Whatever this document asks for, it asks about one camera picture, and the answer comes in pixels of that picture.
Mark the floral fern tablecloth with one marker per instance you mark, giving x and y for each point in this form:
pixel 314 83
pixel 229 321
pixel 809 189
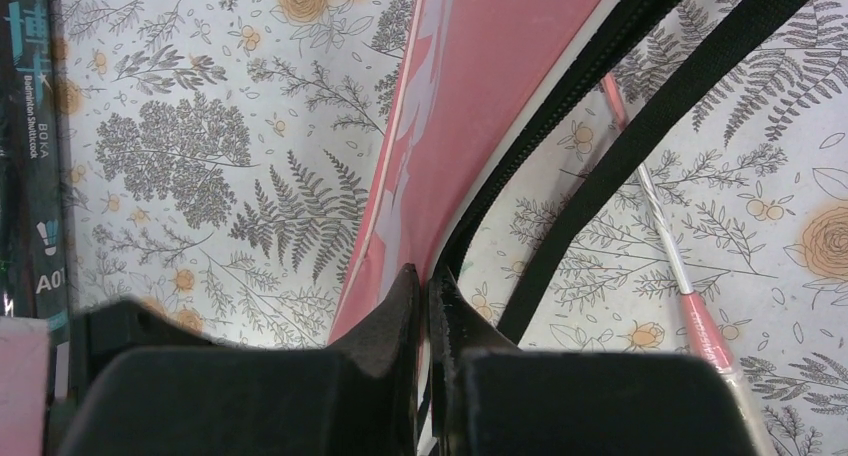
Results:
pixel 219 157

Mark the pink racket bag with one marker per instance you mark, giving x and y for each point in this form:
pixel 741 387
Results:
pixel 504 109

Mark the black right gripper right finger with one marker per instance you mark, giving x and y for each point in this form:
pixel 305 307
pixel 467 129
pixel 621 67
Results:
pixel 489 397

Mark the black shuttlecock tube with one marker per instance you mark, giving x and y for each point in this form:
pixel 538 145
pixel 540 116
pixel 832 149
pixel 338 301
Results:
pixel 33 265

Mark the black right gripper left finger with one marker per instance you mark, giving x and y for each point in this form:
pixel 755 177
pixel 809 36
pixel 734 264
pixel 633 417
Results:
pixel 148 387

